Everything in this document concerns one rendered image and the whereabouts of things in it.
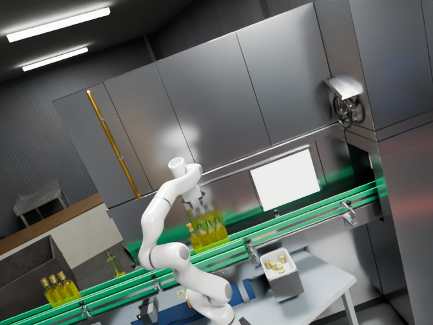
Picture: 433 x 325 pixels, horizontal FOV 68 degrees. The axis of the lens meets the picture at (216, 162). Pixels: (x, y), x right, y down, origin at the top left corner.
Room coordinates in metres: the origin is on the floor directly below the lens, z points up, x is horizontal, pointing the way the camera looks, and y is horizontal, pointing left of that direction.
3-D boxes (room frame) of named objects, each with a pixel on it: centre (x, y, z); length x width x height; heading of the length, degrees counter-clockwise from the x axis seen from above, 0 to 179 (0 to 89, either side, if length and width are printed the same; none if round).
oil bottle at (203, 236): (1.83, 0.24, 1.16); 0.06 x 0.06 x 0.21; 0
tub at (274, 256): (1.60, -0.12, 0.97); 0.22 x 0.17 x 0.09; 0
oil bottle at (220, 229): (1.82, 0.13, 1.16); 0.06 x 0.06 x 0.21; 89
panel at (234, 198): (1.96, -0.15, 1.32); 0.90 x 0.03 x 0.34; 90
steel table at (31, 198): (6.33, 3.50, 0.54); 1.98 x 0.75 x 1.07; 23
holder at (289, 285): (1.63, -0.12, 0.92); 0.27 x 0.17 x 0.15; 0
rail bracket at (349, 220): (1.69, -0.65, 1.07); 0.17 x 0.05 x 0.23; 0
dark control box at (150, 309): (1.63, 0.70, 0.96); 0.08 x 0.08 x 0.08; 0
